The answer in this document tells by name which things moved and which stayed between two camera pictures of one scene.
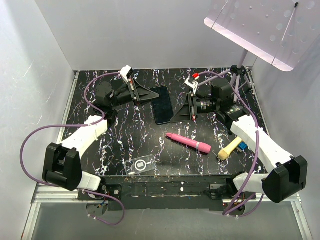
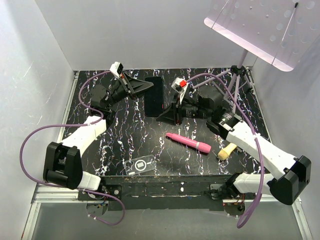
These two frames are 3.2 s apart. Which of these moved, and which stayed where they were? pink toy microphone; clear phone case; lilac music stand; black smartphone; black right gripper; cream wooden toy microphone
Moved: black right gripper; black smartphone
Stayed: clear phone case; lilac music stand; cream wooden toy microphone; pink toy microphone
